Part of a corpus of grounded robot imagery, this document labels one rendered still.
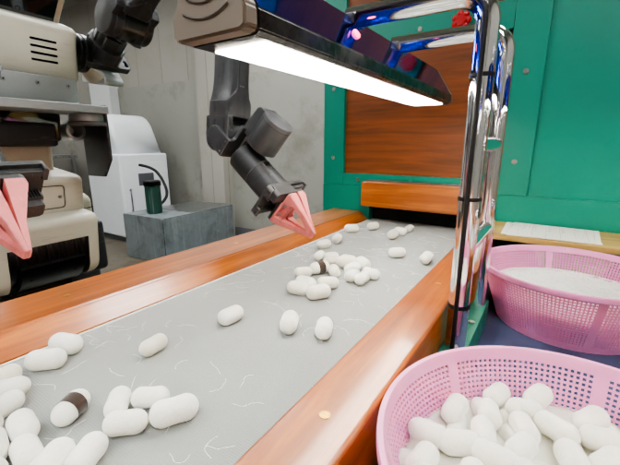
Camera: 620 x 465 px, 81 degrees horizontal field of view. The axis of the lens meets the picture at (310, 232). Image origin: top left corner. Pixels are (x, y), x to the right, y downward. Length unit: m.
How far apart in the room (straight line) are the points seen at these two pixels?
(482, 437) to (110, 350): 0.37
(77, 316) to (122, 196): 3.47
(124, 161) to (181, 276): 3.39
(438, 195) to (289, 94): 2.59
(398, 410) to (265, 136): 0.46
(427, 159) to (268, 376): 0.79
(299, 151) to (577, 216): 2.64
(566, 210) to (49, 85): 1.16
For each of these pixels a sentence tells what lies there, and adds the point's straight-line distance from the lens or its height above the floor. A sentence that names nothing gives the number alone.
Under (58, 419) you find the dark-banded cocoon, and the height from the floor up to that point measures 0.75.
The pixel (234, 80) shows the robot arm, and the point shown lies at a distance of 0.72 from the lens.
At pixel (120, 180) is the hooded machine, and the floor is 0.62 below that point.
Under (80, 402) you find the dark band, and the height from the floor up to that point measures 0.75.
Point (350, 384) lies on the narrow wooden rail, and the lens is 0.33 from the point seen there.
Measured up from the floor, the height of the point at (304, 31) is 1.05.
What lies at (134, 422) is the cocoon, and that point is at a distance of 0.34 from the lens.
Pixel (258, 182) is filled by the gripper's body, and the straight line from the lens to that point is 0.64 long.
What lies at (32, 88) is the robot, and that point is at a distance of 0.99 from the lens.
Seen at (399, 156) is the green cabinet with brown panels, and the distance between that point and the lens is 1.07.
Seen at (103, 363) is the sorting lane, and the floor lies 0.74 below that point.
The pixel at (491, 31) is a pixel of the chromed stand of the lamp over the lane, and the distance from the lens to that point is 0.45.
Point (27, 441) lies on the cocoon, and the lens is 0.35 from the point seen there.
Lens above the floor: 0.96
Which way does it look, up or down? 14 degrees down
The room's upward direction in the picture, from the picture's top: straight up
